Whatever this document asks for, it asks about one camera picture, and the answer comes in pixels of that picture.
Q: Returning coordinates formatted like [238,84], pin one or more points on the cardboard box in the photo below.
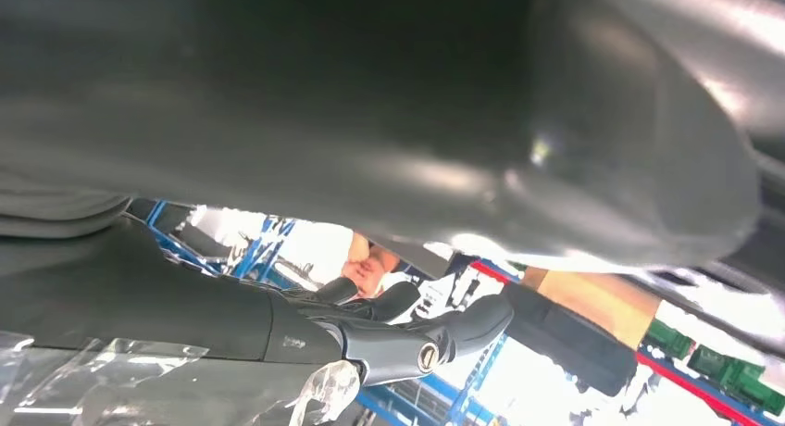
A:
[607,306]

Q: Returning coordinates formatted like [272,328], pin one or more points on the green plastic crate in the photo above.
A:
[736,374]

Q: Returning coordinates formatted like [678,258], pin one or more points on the person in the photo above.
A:
[368,270]

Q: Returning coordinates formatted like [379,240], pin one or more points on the black carry case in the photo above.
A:
[570,343]

